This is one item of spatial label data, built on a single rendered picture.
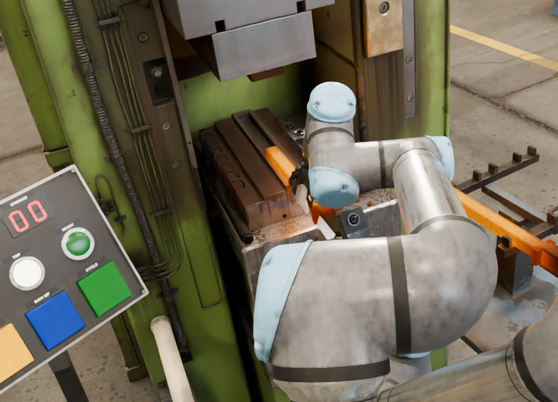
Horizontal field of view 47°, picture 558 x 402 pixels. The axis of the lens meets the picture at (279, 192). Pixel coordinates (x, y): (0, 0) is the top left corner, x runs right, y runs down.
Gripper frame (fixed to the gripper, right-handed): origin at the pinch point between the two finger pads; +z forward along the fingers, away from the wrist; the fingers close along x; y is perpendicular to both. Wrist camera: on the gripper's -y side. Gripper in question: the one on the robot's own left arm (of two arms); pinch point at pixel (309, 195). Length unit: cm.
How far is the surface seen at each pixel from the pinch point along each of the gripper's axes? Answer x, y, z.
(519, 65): 223, -138, 194
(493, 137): 154, -78, 160
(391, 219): 19.4, 5.6, 13.6
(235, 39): -7.8, -22.8, -25.6
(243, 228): -14.0, -1.1, 8.1
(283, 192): -3.2, -5.4, 5.8
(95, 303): -45.9, 9.8, -4.3
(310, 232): -0.4, 3.7, 10.0
